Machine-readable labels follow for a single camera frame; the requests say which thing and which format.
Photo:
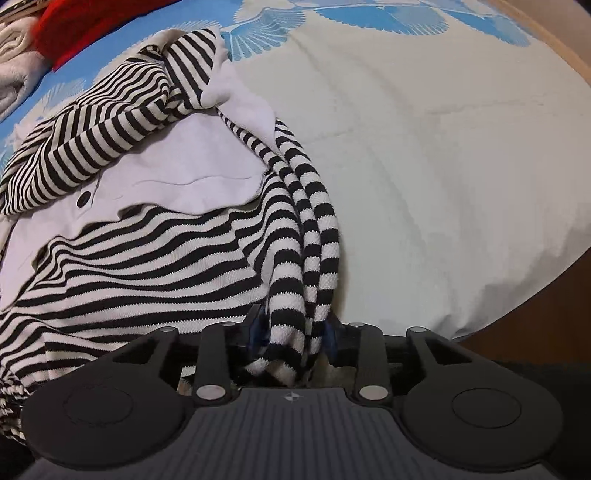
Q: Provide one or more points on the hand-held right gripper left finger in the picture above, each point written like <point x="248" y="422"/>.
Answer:
<point x="255" y="333"/>

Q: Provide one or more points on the wooden bed frame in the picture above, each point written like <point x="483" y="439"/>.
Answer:
<point x="554" y="37"/>

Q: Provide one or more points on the striped and white hooded top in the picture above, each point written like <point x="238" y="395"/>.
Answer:
<point x="161" y="240"/>

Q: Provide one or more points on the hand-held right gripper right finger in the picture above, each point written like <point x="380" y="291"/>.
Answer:
<point x="329" y="340"/>

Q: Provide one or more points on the speckled white folded quilt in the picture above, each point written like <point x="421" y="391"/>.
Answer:
<point x="21" y="78"/>

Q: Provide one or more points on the red folded blanket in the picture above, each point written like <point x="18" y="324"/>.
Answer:
<point x="74" y="27"/>

